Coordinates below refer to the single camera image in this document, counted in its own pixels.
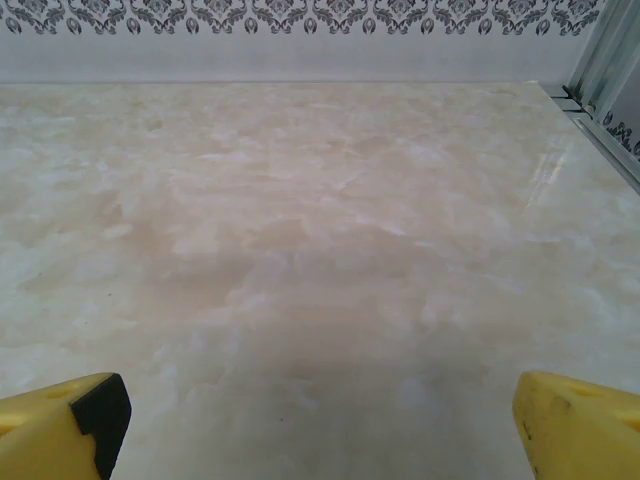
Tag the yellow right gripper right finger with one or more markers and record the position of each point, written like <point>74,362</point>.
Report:
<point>585,435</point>

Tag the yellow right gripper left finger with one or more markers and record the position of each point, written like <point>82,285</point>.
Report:
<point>40,435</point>

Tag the aluminium frame post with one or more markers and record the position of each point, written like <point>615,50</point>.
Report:
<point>607,50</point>

